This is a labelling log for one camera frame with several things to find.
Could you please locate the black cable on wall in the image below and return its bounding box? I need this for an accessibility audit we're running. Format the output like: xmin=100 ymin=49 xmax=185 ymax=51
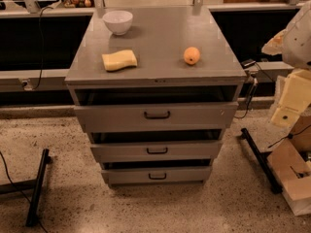
xmin=20 ymin=5 xmax=54 ymax=91

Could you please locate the black stand leg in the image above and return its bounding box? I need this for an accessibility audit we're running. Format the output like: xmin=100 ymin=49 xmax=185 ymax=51
xmin=0 ymin=149 xmax=52 ymax=227
xmin=241 ymin=128 xmax=283 ymax=194

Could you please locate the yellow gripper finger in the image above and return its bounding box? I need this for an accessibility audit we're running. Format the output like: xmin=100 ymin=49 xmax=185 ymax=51
xmin=261 ymin=29 xmax=286 ymax=55
xmin=271 ymin=69 xmax=311 ymax=127

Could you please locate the white bowl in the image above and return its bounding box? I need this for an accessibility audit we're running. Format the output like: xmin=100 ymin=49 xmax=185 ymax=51
xmin=102 ymin=11 xmax=133 ymax=35

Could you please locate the grey drawer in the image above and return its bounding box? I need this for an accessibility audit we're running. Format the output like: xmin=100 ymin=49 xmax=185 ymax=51
xmin=101 ymin=166 xmax=212 ymax=185
xmin=90 ymin=140 xmax=223 ymax=163
xmin=75 ymin=102 xmax=237 ymax=133

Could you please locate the yellow sponge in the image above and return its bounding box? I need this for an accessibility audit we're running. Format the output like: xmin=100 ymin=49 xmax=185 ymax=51
xmin=102 ymin=50 xmax=137 ymax=72

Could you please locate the grey drawer cabinet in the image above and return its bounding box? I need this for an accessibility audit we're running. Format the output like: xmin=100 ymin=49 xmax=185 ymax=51
xmin=64 ymin=5 xmax=248 ymax=188

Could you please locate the black cable left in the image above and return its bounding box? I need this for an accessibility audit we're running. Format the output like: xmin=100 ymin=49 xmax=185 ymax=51
xmin=0 ymin=150 xmax=50 ymax=233

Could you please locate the black cable right of cabinet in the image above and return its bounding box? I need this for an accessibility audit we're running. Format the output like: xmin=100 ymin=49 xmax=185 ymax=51
xmin=234 ymin=58 xmax=276 ymax=120

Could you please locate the grey bottom drawer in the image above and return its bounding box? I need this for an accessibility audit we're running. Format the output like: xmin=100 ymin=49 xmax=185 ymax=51
xmin=101 ymin=166 xmax=212 ymax=185

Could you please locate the grey top drawer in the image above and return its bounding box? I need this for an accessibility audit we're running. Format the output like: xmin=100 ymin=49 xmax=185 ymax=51
xmin=75 ymin=102 xmax=237 ymax=133

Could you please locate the black stand leg left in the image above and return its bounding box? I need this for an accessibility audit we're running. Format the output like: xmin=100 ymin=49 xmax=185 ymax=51
xmin=0 ymin=149 xmax=52 ymax=227

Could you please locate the cardboard box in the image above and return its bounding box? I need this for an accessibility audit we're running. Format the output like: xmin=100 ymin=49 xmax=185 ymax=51
xmin=267 ymin=116 xmax=311 ymax=216

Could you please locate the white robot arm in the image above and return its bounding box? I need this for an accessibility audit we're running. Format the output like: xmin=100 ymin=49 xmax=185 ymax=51
xmin=261 ymin=1 xmax=311 ymax=127

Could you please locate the grey middle drawer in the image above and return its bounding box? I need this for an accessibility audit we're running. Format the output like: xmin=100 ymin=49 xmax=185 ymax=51
xmin=90 ymin=140 xmax=223 ymax=163

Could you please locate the orange fruit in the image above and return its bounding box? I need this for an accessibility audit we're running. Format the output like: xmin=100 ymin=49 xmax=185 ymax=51
xmin=184 ymin=47 xmax=200 ymax=65

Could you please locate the black stand leg right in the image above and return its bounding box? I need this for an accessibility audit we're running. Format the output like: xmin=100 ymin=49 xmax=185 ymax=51
xmin=241 ymin=128 xmax=283 ymax=194

